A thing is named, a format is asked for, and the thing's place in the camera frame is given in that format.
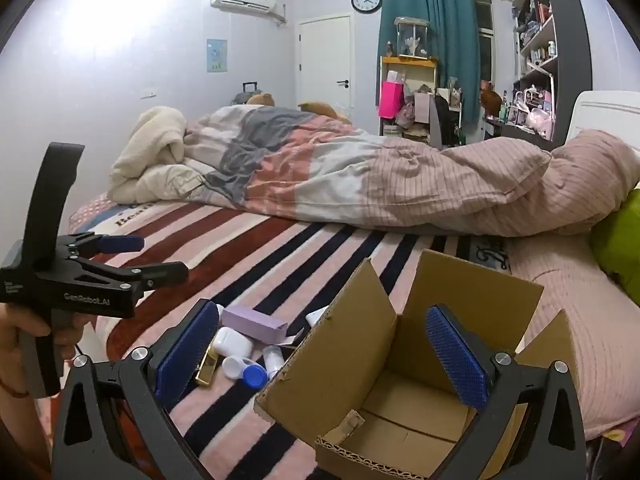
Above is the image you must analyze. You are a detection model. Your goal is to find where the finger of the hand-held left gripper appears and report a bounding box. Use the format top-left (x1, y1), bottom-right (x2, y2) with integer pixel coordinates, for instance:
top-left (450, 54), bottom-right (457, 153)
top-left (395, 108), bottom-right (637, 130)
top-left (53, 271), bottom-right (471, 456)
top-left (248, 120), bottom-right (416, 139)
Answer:
top-left (69, 259), bottom-right (191, 292)
top-left (56, 232), bottom-right (146, 259)

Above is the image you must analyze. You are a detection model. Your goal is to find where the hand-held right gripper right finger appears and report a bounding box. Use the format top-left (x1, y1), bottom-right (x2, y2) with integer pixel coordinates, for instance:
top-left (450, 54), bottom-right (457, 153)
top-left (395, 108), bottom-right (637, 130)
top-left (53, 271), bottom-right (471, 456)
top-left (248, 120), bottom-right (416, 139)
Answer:
top-left (425, 303), bottom-right (588, 480)

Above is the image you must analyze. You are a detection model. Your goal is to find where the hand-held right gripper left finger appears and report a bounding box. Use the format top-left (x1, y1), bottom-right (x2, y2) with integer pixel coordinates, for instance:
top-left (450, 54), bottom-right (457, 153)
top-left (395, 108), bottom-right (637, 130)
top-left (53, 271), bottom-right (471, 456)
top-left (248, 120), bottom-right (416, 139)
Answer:
top-left (50, 298), bottom-right (221, 480)

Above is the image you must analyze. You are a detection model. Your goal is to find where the small translucent white bottle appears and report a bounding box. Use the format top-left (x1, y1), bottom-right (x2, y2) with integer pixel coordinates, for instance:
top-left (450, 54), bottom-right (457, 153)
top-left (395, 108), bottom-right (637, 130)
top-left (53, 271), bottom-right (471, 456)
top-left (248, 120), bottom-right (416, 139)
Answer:
top-left (262, 345), bottom-right (286, 381)

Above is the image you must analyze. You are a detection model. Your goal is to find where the brown cardboard box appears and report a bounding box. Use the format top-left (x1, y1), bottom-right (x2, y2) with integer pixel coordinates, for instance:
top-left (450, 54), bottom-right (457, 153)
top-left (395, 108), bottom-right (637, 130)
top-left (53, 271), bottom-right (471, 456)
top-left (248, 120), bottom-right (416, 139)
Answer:
top-left (254, 248), bottom-right (581, 480)

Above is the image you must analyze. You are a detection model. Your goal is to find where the person's left hand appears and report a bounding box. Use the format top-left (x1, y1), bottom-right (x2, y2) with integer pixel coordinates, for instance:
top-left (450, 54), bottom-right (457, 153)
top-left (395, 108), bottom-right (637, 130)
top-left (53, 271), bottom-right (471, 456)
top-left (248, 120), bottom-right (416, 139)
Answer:
top-left (0, 304), bottom-right (92, 402)

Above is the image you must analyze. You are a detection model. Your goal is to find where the gold lipstick tube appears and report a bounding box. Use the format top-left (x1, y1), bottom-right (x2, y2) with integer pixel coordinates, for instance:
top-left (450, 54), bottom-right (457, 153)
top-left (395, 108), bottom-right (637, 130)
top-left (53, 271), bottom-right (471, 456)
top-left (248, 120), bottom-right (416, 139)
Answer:
top-left (194, 349), bottom-right (220, 387)

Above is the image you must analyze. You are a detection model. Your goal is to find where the white plastic bottle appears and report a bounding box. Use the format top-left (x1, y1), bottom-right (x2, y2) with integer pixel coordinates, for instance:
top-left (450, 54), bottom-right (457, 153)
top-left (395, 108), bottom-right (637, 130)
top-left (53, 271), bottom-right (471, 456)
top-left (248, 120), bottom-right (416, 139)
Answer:
top-left (209, 326), bottom-right (250, 361)

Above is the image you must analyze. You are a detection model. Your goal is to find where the white and blue lens case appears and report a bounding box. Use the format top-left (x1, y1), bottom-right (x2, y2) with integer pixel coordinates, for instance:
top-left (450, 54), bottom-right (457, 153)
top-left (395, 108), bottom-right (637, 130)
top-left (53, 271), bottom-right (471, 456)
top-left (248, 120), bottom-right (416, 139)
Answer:
top-left (221, 355), bottom-right (269, 391)

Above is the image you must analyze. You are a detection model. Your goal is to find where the purple cardboard carton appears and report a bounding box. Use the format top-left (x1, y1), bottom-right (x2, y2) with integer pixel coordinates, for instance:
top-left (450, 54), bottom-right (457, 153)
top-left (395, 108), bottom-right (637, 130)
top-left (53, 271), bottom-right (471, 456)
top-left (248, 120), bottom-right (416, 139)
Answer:
top-left (220, 305), bottom-right (303, 346)

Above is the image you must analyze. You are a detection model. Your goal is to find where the cream fleece blanket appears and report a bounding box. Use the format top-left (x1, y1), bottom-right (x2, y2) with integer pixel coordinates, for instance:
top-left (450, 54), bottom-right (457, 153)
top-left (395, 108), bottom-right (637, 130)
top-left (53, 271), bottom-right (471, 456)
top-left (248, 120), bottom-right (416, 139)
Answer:
top-left (109, 106), bottom-right (211, 206)

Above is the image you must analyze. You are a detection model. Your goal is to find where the pink ribbed pillow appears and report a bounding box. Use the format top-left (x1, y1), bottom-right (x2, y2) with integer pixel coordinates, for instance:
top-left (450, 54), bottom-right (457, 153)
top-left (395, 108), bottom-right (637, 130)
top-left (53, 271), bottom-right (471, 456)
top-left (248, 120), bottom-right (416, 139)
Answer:
top-left (505, 232), bottom-right (640, 443)

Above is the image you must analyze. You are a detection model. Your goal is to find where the striped blanket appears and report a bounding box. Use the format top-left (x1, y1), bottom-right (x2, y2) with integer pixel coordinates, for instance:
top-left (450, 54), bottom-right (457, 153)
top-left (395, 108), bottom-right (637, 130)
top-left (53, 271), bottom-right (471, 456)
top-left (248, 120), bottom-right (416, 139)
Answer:
top-left (67, 192), bottom-right (511, 480)

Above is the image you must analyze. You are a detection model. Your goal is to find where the white charger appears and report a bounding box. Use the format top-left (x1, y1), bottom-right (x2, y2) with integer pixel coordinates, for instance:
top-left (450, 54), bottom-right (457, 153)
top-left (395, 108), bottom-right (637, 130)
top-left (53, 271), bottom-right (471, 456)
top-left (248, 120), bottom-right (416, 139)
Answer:
top-left (305, 307), bottom-right (333, 330)

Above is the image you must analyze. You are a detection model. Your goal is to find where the dark printed bag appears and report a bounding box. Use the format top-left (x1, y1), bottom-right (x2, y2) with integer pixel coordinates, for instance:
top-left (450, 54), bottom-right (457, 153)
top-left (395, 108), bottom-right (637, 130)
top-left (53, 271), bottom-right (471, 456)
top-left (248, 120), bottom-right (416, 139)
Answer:
top-left (585, 415), bottom-right (640, 480)

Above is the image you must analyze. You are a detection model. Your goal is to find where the pink and grey patchwork duvet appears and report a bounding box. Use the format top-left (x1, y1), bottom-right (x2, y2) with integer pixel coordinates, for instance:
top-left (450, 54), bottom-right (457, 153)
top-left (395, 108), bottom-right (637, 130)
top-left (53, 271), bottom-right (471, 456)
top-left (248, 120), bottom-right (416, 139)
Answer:
top-left (182, 106), bottom-right (640, 238)

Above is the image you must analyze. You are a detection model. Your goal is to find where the grey suitcase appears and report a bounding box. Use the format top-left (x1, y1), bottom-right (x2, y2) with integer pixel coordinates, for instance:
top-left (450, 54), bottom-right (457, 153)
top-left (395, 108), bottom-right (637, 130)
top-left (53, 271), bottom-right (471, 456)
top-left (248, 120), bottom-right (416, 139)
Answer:
top-left (231, 81), bottom-right (258, 107)

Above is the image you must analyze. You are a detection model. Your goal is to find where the green pillow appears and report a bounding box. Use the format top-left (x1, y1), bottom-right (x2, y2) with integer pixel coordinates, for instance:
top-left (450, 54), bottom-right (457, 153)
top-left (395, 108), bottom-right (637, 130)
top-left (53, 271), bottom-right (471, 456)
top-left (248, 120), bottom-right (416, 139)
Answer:
top-left (589, 195), bottom-right (640, 306)

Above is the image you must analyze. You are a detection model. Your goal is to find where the dark cluttered desk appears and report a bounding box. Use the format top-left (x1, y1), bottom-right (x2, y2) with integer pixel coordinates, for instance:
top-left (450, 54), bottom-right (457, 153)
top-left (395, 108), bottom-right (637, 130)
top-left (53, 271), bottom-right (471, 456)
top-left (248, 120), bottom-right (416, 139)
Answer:
top-left (482, 115), bottom-right (556, 151)

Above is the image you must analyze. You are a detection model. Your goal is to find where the dark chair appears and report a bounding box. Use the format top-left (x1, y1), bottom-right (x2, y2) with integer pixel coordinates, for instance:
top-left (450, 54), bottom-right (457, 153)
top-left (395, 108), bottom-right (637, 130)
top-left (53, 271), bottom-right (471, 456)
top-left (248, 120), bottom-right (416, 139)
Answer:
top-left (430, 95), bottom-right (463, 150)

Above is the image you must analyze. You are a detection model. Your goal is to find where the brown plush toy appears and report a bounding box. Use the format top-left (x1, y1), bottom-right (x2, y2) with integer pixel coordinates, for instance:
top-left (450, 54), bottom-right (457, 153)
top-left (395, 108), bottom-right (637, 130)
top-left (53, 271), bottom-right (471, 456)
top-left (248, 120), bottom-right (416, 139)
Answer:
top-left (480, 80), bottom-right (505, 118)

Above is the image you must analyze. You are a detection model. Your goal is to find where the bright pink bag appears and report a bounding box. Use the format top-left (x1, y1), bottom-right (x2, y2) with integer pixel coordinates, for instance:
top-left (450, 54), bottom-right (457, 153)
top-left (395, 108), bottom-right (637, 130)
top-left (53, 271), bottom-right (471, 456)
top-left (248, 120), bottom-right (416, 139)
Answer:
top-left (378, 80), bottom-right (405, 120)

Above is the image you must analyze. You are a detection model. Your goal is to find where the white door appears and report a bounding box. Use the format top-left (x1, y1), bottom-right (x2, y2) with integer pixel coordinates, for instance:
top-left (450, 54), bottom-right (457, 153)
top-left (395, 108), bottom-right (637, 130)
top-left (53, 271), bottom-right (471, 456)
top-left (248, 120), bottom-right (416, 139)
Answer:
top-left (296, 15), bottom-right (353, 111)

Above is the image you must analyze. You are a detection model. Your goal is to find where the white headboard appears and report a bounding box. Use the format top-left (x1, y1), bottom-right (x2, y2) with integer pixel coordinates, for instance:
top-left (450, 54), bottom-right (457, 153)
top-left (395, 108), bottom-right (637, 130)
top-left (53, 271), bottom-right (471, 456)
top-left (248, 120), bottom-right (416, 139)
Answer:
top-left (565, 90), bottom-right (640, 146)

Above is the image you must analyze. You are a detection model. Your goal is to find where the yellow wooden shelf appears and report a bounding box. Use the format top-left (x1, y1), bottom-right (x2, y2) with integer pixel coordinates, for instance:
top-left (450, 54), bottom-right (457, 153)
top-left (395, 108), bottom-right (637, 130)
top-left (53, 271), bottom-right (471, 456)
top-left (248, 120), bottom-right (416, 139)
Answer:
top-left (379, 55), bottom-right (441, 143)

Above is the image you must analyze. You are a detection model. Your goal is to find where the teal curtain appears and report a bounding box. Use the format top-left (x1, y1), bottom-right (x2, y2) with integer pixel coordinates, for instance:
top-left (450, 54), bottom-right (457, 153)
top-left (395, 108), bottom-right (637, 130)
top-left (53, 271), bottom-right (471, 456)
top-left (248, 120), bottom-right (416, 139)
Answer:
top-left (377, 0), bottom-right (483, 136)

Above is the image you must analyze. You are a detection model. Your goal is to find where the glass display case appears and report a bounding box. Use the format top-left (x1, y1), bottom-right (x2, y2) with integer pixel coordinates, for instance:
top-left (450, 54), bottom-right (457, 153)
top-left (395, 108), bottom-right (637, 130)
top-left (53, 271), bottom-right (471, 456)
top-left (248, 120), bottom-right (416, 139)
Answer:
top-left (393, 16), bottom-right (431, 58)

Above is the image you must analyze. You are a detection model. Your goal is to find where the window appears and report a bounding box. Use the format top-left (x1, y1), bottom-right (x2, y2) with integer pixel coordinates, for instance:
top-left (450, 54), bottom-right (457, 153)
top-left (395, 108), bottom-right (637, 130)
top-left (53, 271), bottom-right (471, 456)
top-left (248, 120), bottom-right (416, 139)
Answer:
top-left (472, 0), bottom-right (496, 91)

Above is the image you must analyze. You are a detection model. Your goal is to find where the dark tall bookshelf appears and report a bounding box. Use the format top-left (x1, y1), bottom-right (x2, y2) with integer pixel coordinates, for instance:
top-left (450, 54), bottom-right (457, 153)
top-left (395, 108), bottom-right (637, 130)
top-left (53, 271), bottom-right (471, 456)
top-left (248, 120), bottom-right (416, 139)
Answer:
top-left (512, 0), bottom-right (593, 141)

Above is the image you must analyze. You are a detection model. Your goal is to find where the wall poster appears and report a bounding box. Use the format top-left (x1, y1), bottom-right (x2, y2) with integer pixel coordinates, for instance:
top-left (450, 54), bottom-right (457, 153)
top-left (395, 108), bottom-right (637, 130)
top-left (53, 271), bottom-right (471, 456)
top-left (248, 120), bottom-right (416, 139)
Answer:
top-left (206, 38), bottom-right (228, 73)

